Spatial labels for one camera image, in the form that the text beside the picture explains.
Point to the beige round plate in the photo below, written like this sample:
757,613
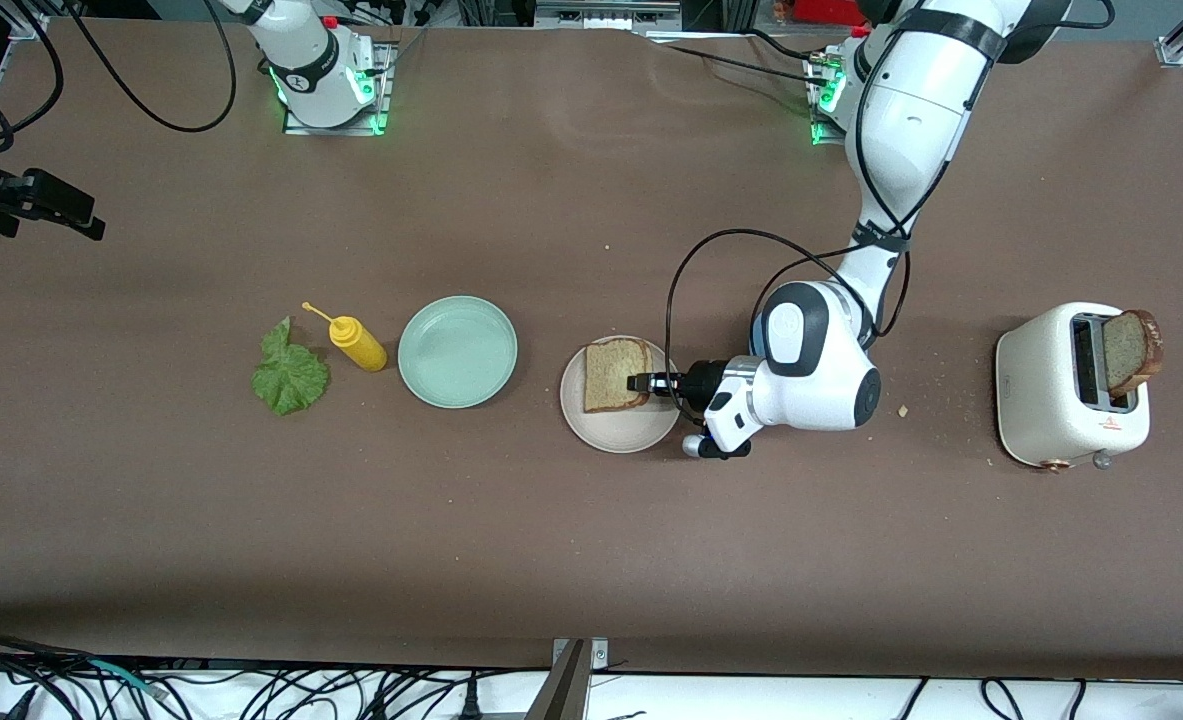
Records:
621,432

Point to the grey metal box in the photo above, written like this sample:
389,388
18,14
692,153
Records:
606,15

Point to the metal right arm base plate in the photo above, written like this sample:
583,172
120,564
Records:
384,100

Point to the green lettuce leaf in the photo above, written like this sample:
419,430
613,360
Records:
291,380

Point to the white two-slot toaster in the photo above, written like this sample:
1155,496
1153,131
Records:
1036,390

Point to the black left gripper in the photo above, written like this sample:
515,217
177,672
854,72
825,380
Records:
699,382

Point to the metal mounting bracket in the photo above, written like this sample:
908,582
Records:
571,690

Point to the brown bread slice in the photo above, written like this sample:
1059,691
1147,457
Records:
1131,350
606,375

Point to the yellow mustard squeeze bottle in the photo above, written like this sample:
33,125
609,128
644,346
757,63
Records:
361,347

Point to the black power plug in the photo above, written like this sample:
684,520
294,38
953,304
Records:
470,705

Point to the red box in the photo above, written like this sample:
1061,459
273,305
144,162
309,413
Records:
831,10

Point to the pale green round plate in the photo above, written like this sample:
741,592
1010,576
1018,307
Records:
457,352

